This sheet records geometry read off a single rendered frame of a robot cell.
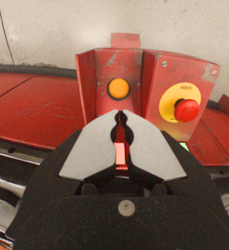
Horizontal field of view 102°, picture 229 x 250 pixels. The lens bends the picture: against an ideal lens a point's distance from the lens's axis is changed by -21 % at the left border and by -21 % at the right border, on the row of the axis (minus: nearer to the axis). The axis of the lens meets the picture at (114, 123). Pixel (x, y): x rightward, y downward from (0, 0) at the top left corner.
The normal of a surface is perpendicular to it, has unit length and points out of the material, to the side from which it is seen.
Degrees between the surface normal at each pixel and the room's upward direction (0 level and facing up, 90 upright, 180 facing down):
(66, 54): 0
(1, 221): 90
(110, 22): 0
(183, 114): 3
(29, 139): 90
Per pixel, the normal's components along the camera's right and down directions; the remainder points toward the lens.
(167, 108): -0.02, 0.62
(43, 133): 0.19, -0.78
